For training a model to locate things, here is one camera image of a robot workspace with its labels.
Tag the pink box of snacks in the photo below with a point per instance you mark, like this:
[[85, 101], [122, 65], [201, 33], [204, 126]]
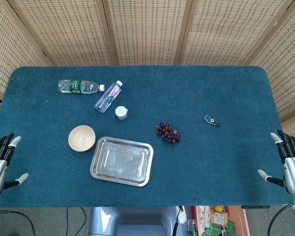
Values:
[[218, 221]]

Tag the stainless steel tray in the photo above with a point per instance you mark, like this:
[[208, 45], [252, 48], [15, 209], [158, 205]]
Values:
[[121, 161]]

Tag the small white jar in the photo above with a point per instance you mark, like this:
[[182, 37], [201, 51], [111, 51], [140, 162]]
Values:
[[121, 112]]

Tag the bunch of dark grapes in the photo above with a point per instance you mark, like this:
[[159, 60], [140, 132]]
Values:
[[168, 133]]

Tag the green label water bottle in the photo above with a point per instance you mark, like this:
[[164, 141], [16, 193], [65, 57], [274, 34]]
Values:
[[78, 86]]

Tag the blue table mat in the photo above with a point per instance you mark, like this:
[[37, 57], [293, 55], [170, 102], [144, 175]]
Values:
[[142, 103]]

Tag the cream bowl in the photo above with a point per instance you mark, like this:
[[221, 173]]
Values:
[[81, 141]]

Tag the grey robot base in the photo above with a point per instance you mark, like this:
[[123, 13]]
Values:
[[132, 221]]

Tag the woven folding screen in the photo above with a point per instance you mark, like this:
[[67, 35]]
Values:
[[147, 32]]

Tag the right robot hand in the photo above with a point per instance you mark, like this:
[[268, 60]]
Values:
[[293, 169]]

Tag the pink label water bottle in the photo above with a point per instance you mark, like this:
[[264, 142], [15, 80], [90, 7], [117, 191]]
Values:
[[108, 97]]

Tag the blue correction tape dispenser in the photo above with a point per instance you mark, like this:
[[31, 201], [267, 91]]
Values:
[[211, 120]]

